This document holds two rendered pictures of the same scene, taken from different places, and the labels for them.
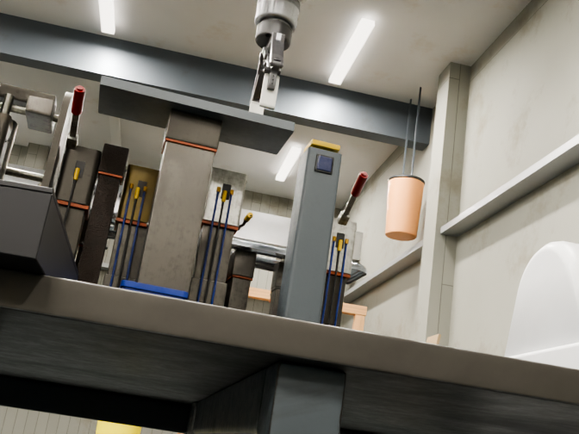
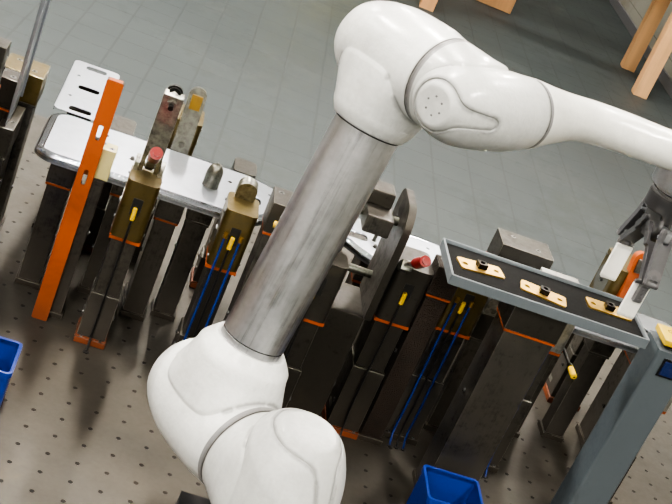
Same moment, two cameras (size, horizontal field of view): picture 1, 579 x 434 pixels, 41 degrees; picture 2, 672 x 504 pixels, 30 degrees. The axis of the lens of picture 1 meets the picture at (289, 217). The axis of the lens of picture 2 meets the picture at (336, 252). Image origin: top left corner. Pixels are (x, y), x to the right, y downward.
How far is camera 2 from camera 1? 165 cm
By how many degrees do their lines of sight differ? 42
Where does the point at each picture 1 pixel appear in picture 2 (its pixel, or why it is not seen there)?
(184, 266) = (490, 444)
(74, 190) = (397, 312)
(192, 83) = not seen: outside the picture
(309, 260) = (616, 454)
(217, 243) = not seen: hidden behind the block
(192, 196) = (515, 385)
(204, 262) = not seen: hidden behind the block
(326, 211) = (652, 414)
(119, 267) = (426, 369)
